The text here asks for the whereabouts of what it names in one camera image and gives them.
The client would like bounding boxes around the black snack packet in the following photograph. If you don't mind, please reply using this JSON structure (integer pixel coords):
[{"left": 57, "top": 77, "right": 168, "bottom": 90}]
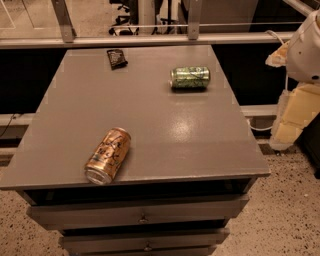
[{"left": 107, "top": 49, "right": 128, "bottom": 70}]

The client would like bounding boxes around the grey drawer cabinet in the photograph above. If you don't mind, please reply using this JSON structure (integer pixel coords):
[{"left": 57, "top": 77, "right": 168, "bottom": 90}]
[{"left": 0, "top": 46, "right": 269, "bottom": 256}]

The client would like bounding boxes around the lower grey drawer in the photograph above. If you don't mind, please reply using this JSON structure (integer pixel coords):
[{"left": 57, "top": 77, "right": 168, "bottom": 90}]
[{"left": 60, "top": 228, "right": 229, "bottom": 254}]

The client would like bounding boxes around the black office chair base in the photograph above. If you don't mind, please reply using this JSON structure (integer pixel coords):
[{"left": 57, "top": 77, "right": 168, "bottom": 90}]
[{"left": 108, "top": 0, "right": 139, "bottom": 36}]

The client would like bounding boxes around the metal railing frame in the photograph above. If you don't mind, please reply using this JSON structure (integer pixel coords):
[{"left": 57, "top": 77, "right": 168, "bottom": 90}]
[{"left": 0, "top": 0, "right": 319, "bottom": 49}]

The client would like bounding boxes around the grey drawer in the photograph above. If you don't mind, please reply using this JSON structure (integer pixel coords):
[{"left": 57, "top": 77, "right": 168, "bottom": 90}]
[
  {"left": 60, "top": 228, "right": 229, "bottom": 254},
  {"left": 27, "top": 195, "right": 249, "bottom": 230}
]

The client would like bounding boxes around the orange soda can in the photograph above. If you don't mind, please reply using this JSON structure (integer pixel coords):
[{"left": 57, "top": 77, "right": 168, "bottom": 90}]
[{"left": 85, "top": 127, "right": 131, "bottom": 185}]

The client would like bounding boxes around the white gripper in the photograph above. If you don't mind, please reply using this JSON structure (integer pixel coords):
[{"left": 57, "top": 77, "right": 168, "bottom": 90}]
[{"left": 265, "top": 10, "right": 320, "bottom": 151}]

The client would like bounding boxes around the green soda can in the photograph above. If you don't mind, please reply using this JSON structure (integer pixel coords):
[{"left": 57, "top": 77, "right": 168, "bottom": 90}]
[{"left": 170, "top": 66, "right": 211, "bottom": 89}]

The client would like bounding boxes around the upper grey drawer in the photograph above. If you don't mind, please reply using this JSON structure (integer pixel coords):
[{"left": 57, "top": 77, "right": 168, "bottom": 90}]
[{"left": 27, "top": 195, "right": 249, "bottom": 230}]

